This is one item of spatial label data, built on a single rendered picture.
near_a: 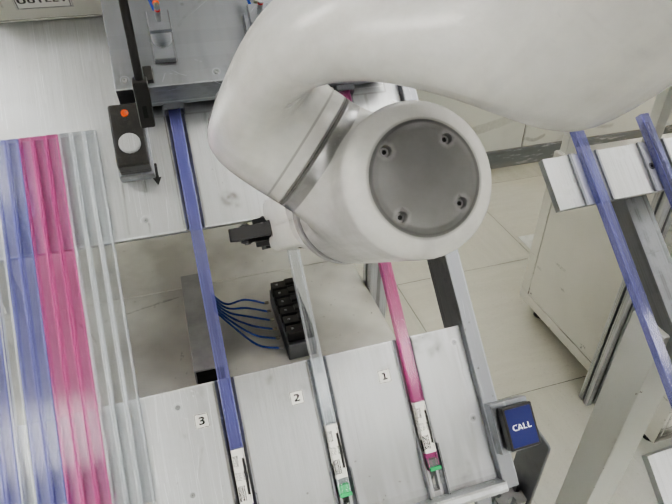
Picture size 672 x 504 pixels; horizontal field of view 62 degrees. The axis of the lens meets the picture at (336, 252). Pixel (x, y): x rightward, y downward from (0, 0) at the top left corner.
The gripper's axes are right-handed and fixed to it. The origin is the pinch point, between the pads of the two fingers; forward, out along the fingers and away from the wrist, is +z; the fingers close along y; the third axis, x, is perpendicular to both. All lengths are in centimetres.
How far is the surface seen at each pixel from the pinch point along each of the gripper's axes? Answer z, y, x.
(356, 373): 7.8, -4.5, 18.1
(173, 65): 8.7, 10.2, -21.3
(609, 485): 27, -51, 52
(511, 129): 193, -152, -40
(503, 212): 172, -127, 0
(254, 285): 58, 1, 7
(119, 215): 12.0, 19.3, -5.5
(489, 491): 2.7, -16.6, 34.1
